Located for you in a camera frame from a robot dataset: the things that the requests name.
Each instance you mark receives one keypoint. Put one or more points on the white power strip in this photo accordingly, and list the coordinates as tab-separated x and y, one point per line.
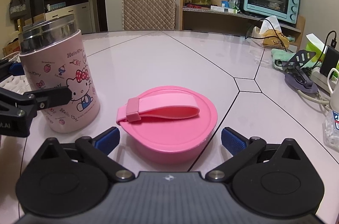
319	78

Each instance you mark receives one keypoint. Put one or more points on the woven chair back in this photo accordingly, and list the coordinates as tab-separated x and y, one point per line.
149	9

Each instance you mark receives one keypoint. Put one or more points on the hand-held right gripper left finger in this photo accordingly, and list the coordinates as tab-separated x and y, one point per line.
107	140

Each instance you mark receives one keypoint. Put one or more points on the green tissue box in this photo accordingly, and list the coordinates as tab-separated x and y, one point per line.
313	47
328	39

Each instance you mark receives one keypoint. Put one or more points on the clear plastic container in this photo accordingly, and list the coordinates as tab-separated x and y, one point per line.
332	131

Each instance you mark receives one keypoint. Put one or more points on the wooden shelf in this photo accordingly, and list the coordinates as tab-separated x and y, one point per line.
201	19

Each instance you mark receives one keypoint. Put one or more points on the black power adapter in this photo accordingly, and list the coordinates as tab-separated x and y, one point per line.
329	59

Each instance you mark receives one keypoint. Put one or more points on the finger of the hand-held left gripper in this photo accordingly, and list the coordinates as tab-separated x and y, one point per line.
16	69
53	97

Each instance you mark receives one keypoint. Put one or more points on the pink printed steel bottle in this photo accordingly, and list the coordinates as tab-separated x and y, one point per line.
61	67

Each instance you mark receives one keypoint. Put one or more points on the black slotted folding stand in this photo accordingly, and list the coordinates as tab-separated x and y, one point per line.
302	70

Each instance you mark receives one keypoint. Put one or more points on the grey patterned handbag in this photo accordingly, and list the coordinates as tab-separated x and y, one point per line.
18	8

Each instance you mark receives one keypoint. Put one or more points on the green cloth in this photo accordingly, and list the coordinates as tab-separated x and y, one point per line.
280	58

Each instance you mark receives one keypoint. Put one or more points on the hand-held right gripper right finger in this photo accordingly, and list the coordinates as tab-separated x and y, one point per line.
234	141

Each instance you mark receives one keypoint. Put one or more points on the white printed mug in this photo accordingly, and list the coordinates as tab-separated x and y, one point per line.
335	80

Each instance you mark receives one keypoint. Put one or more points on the clear dimpled glass cup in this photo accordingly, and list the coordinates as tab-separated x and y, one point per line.
12	84

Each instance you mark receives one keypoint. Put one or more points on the flat white and green box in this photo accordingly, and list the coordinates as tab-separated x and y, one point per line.
225	9

